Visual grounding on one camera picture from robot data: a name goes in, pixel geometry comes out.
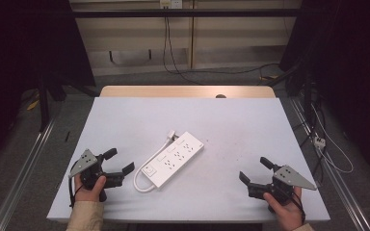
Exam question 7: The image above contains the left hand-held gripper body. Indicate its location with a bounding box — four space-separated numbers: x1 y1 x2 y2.
68 148 125 202

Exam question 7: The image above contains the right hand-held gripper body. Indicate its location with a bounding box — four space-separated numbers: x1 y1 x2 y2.
248 165 318 207

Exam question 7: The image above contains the white power strip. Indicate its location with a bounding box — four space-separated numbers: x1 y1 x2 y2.
141 131 205 190

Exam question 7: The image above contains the white power strip cable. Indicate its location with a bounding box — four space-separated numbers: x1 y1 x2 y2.
133 129 180 193

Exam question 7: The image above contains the person's left hand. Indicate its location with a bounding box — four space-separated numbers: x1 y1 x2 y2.
73 175 108 203

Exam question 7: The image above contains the person's right hand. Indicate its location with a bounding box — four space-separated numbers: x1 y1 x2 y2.
263 187 305 231

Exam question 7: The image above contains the white table mat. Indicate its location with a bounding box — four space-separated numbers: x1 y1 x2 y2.
46 96 331 224

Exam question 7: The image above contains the white plug adapter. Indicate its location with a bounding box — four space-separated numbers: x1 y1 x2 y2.
312 136 327 150

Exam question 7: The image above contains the light wooden table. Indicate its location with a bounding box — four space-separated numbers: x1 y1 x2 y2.
99 85 277 99

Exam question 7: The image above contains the yellow floor tape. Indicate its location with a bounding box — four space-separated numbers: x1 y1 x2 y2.
26 98 41 112

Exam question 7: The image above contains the black curtain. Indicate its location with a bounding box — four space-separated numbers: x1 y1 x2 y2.
278 0 370 184
0 0 96 174

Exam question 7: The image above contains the black horizontal metal bar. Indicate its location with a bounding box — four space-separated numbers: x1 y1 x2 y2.
70 8 303 18

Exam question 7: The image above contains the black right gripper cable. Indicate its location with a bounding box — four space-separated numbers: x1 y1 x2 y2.
288 189 306 225

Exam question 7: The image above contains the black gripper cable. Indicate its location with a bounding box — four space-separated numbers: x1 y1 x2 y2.
288 189 306 225
68 160 85 209

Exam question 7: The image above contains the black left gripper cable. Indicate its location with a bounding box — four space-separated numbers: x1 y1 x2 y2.
68 160 85 209

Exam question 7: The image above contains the aluminium floor rail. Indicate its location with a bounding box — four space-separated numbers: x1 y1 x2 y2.
0 118 57 231
288 97 370 231

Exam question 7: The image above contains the thin white cable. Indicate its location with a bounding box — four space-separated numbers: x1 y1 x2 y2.
309 104 355 175

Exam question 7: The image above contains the black hanging cable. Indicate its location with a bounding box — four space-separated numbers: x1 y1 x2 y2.
162 8 203 86

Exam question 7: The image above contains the white wall socket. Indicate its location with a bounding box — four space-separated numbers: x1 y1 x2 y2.
159 0 183 10

